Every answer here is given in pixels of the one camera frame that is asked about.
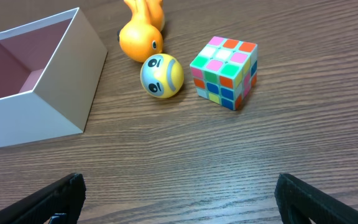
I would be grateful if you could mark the yellow emoji face ball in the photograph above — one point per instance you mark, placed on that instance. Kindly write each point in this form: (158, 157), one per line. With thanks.
(162, 76)

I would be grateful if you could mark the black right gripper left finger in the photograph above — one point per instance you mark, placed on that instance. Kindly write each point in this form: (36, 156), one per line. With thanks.
(59, 202)

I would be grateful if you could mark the white box pink interior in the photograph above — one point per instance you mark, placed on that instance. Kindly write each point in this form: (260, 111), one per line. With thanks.
(49, 73)

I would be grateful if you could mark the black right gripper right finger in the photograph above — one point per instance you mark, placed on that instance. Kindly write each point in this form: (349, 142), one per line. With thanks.
(301, 203)

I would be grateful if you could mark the orange rubber duck toy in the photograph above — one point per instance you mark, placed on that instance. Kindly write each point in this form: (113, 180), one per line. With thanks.
(142, 37)

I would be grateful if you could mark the pastel rubiks cube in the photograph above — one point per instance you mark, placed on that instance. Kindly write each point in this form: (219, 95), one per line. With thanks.
(225, 71)

